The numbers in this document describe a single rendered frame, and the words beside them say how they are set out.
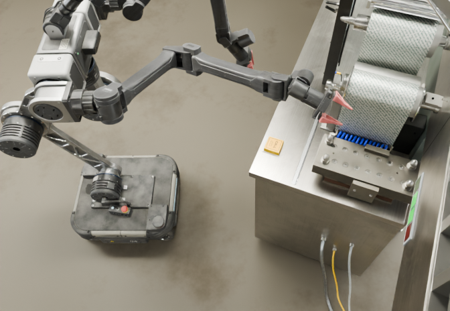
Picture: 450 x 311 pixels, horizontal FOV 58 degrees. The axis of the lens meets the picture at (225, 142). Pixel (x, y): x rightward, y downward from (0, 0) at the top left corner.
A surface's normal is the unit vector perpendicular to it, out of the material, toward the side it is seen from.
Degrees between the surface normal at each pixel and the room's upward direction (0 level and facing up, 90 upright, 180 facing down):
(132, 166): 0
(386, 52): 92
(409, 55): 92
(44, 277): 0
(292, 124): 0
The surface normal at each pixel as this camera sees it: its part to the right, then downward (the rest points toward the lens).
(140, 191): -0.06, -0.54
